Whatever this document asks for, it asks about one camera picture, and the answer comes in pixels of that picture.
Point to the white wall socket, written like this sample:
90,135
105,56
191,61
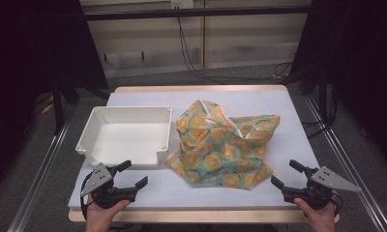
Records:
182,4

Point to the black metal stand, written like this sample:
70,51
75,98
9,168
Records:
57,109

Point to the white table mat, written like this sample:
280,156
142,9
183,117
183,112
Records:
246,100

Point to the beige wooden cabinet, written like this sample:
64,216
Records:
246,35

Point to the black horizontal bar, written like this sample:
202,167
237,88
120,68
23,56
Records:
198,13

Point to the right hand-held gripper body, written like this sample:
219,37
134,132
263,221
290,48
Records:
317,193

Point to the white plastic box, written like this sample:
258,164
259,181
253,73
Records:
127,138

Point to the black curtain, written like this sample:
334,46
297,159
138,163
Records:
359,48
27,48

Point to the person's right hand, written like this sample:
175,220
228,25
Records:
322,220

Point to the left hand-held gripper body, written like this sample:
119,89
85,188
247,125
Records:
103,193

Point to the metal floor rail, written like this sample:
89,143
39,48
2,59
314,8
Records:
36,183
343,161

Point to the person's left hand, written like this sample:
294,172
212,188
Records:
101,219

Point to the yellow floor tape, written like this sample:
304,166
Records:
48,108

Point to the orange print green bag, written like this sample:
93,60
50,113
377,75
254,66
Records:
214,145

